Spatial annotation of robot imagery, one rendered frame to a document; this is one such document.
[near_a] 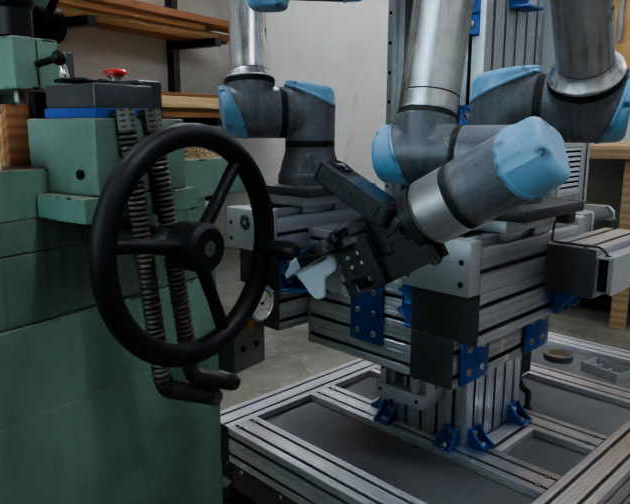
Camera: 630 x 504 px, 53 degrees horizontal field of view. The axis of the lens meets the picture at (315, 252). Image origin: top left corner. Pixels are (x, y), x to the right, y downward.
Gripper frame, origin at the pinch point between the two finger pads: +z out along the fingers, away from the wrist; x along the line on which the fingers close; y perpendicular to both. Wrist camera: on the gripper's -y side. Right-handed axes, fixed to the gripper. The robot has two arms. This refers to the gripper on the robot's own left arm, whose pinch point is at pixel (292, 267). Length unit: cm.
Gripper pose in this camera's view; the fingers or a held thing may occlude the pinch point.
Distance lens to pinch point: 81.4
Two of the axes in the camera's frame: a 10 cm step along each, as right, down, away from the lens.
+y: 4.2, 9.0, -1.1
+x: 5.7, -1.6, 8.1
